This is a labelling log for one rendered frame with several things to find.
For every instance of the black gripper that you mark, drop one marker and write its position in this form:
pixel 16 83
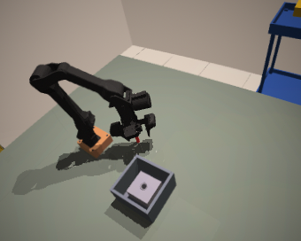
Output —
pixel 149 121

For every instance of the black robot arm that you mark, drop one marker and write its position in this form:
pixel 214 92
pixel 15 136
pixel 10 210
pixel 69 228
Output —
pixel 45 78

